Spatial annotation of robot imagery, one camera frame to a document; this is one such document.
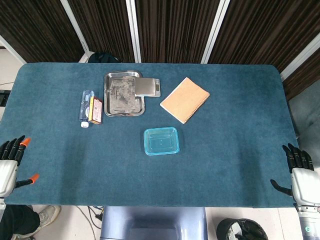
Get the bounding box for spiral notebook kraft cover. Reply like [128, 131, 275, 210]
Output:
[159, 76, 211, 125]

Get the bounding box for clear plastic container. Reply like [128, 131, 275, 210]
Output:
[144, 127, 180, 155]

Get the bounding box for white partition post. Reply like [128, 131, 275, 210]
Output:
[200, 0, 231, 64]
[0, 34, 27, 65]
[59, 0, 95, 63]
[125, 0, 143, 63]
[279, 37, 320, 81]

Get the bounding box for floor cables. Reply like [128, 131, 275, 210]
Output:
[76, 205, 104, 230]

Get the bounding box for blue table cloth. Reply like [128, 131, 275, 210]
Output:
[0, 62, 301, 209]

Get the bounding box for red yellow carton box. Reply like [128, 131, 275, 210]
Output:
[87, 96, 104, 125]

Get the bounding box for silver digital kitchen scale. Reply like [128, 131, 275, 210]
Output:
[134, 77, 162, 98]

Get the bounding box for black device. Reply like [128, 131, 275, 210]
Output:
[0, 89, 11, 108]

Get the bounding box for black trash bin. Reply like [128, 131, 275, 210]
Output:
[216, 218, 269, 240]

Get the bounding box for black trouser leg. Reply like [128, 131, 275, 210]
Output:
[0, 204, 41, 240]

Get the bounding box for grey chair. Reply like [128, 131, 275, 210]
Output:
[288, 83, 320, 151]

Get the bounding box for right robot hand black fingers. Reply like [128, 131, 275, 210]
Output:
[270, 142, 320, 207]

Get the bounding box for white sneaker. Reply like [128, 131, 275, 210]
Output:
[37, 205, 62, 229]

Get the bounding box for clear plastic water bottle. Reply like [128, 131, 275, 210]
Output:
[78, 89, 96, 129]

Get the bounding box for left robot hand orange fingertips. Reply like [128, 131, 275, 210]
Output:
[0, 134, 40, 199]

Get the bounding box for stainless steel tray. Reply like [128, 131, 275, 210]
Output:
[103, 70, 146, 118]

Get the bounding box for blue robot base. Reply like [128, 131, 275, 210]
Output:
[99, 206, 209, 240]

